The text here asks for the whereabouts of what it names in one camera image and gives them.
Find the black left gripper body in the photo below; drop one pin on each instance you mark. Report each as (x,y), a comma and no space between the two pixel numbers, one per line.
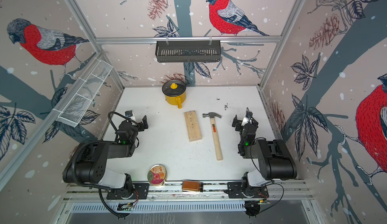
(140,128)

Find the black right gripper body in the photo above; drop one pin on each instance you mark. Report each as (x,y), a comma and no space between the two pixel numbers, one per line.
(240,127)

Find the wooden handled claw hammer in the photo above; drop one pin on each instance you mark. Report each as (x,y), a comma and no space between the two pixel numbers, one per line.
(212,116)

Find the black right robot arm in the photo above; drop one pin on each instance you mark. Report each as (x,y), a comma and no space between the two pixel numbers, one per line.
(271,160)

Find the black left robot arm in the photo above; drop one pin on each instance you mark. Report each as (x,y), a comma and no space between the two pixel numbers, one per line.
(88,166)

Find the wooden block with nails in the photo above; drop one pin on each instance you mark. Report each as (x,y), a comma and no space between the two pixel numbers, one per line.
(192,125)

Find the yellow pot with glass lid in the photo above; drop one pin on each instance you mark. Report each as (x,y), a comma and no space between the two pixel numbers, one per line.
(174,92)

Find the round decorated tin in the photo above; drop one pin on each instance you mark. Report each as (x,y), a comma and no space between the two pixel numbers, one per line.
(157,175)

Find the small brown box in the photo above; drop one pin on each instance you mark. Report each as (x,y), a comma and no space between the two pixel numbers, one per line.
(192,186)

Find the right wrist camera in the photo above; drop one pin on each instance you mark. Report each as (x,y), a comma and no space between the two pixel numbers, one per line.
(247,118)

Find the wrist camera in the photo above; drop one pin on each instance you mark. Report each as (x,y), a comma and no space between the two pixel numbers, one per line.
(247,118)
(129,114)

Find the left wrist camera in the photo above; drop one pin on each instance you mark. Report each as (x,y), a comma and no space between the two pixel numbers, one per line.
(129,114)

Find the white wire mesh shelf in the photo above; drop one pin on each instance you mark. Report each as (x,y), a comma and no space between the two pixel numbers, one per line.
(90,84)

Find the black hanging wall basket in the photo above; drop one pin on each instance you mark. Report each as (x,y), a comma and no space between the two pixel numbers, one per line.
(188,51)

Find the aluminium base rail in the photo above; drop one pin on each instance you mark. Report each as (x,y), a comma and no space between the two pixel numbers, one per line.
(213,191)

